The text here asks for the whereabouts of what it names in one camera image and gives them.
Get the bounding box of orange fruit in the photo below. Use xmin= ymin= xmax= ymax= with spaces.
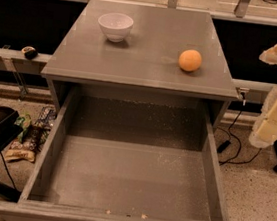
xmin=179 ymin=49 xmax=202 ymax=72

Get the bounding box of grey open top drawer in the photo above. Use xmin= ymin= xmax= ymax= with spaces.
xmin=0 ymin=88 xmax=229 ymax=221

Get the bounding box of grey cabinet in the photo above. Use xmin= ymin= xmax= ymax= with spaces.
xmin=36 ymin=0 xmax=251 ymax=136

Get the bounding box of white ceramic bowl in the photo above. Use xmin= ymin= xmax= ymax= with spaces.
xmin=98 ymin=12 xmax=134 ymax=42

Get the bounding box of small black yellow tape measure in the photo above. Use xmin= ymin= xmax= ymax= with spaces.
xmin=22 ymin=46 xmax=38 ymax=60

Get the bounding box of snack bags pile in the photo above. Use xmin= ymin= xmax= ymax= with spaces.
xmin=5 ymin=106 xmax=57 ymax=163

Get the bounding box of black power cable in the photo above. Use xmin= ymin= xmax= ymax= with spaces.
xmin=211 ymin=105 xmax=267 ymax=171

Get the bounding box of metal railing frame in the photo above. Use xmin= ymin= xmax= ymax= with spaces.
xmin=0 ymin=0 xmax=277 ymax=132

